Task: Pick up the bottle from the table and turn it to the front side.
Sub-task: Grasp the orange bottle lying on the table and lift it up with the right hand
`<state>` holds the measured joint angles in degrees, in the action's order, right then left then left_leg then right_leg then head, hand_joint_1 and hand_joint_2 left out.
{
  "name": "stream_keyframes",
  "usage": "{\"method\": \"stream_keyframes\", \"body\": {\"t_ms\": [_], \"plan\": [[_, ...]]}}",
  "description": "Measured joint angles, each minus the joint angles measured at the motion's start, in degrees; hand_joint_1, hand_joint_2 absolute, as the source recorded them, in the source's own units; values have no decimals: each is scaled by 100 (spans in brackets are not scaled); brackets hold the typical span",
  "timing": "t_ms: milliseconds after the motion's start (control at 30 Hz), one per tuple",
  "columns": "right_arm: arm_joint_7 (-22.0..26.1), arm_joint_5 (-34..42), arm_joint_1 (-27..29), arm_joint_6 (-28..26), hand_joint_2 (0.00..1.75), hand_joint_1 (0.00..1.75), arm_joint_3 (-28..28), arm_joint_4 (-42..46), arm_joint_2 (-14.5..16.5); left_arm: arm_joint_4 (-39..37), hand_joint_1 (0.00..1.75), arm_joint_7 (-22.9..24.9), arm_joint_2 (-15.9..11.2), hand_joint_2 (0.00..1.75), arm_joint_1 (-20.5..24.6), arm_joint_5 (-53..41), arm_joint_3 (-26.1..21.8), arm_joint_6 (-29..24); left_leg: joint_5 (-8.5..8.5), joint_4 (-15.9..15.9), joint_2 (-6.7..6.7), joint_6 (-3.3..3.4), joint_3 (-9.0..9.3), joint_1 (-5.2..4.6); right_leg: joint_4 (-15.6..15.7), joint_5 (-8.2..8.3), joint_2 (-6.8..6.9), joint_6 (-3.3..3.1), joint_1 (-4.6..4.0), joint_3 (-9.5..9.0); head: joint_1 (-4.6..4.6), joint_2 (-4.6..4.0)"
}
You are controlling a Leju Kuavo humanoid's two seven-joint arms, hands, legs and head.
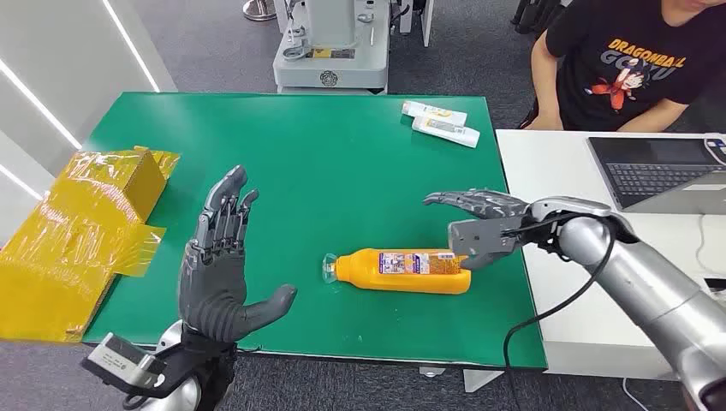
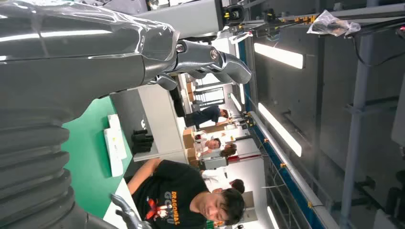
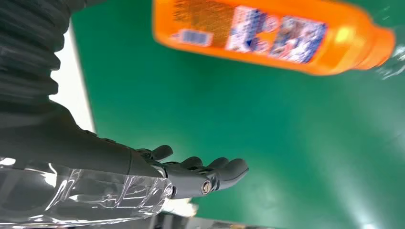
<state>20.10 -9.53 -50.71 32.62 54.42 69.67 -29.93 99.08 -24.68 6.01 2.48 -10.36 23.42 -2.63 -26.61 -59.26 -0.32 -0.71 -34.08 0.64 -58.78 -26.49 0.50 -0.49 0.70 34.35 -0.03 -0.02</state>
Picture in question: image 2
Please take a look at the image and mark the ceiling light strip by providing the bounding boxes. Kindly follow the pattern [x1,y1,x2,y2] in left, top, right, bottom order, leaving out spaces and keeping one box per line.
[229,93,243,112]

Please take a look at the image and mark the black chair legs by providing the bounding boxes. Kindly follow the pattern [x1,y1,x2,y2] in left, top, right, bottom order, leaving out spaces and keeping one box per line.
[131,128,155,155]

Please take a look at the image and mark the person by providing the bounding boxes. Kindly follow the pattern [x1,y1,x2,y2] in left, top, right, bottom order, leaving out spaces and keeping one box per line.
[194,132,222,158]
[184,105,230,129]
[219,143,238,159]
[201,167,246,194]

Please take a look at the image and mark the white desk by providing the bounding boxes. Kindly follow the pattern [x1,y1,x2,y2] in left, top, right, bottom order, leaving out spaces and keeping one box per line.
[103,178,141,229]

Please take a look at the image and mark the white tube with yellow label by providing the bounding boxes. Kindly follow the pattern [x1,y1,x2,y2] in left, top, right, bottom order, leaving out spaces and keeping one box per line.
[103,127,124,178]
[107,114,128,161]

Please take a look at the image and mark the black overhead camera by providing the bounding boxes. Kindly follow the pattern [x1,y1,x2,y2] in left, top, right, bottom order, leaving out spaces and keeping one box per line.
[223,4,245,27]

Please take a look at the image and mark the green table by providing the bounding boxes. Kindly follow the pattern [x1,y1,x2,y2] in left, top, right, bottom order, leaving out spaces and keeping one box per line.
[61,96,134,219]

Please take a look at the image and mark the clear plastic bag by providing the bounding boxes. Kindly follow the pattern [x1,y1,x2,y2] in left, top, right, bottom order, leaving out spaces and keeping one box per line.
[306,9,362,37]

